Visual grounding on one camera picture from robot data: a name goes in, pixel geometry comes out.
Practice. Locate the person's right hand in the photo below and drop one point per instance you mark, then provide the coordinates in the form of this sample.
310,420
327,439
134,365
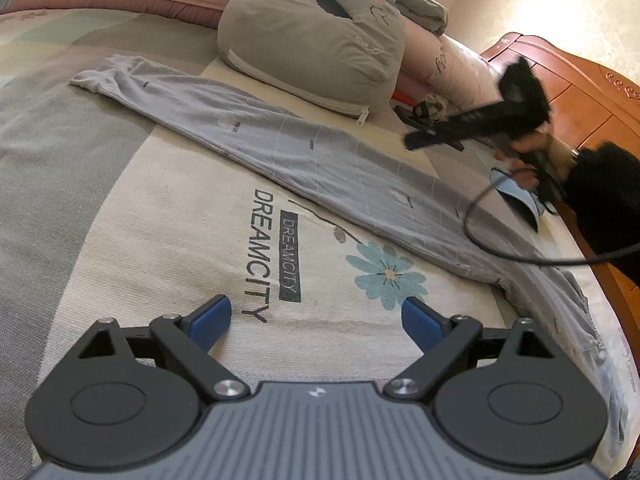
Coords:
557,157

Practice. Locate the red cloth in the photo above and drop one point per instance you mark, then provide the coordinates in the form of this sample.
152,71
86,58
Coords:
402,97

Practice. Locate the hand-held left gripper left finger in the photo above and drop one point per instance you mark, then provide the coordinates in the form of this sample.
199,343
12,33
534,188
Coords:
212,321

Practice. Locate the person's right forearm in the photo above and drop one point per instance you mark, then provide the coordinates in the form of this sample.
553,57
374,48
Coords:
610,195

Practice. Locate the grey printed pants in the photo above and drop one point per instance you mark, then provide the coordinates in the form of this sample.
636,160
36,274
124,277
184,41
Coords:
300,150

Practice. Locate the folded grey blue cloth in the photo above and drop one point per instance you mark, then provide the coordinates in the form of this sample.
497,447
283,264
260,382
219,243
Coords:
422,7

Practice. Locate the black phone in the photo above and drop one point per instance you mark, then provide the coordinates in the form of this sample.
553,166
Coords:
407,115

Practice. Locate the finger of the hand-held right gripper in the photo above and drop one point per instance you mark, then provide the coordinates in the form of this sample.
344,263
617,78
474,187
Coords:
425,140

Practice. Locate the wooden headboard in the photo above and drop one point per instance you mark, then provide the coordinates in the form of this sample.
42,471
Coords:
590,100

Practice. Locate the grey cat face cushion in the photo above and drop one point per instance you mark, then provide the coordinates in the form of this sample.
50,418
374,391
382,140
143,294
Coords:
310,40

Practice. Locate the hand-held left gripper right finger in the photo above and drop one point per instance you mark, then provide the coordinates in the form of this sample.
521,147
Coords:
422,326

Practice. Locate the blue cap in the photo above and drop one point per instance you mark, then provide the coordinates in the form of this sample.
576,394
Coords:
520,200

